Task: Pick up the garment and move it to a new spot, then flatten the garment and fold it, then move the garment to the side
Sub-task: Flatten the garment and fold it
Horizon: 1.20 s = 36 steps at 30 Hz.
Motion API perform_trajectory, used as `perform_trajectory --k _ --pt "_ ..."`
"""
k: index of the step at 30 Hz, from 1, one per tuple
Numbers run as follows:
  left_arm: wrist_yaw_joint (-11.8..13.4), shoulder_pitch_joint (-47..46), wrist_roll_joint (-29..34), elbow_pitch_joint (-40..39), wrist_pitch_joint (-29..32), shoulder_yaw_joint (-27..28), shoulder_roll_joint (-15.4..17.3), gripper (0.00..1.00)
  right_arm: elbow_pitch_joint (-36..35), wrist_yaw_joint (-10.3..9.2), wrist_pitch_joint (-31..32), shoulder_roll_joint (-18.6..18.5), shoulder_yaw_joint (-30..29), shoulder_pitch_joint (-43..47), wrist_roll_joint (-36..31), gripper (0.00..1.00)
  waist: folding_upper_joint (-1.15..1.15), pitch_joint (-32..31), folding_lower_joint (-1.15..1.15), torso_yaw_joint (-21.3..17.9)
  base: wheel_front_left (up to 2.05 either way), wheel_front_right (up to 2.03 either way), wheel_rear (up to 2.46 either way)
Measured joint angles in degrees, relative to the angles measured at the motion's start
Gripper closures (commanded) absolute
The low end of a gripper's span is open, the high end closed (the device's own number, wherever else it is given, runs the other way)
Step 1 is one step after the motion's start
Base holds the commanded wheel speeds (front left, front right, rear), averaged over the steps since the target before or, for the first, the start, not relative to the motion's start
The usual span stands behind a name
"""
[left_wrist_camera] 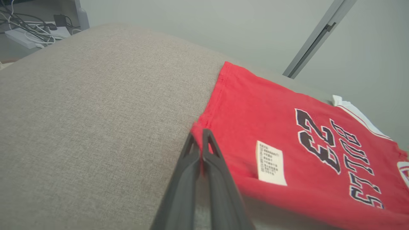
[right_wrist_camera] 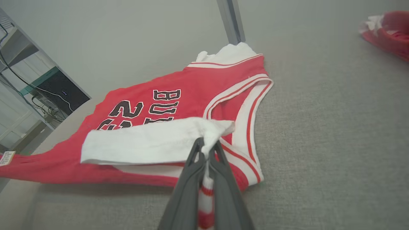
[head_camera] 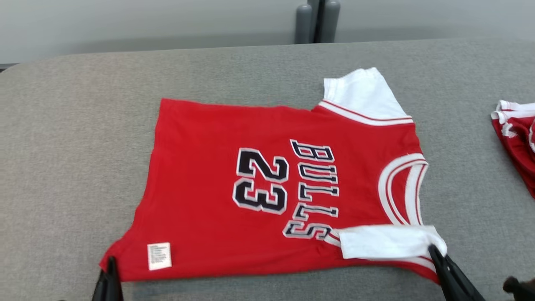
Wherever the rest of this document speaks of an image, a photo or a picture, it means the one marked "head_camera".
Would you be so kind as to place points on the grey partition frame post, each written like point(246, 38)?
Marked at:
point(304, 25)

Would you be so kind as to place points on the red shorts with white stripe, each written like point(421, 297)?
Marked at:
point(520, 142)

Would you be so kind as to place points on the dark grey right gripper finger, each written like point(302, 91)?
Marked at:
point(466, 288)
point(447, 284)

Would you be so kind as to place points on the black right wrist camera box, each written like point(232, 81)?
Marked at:
point(520, 290)

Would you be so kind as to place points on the red Bulls 23 jersey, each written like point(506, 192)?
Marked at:
point(200, 188)

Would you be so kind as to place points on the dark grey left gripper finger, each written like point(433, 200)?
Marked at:
point(116, 288)
point(104, 288)

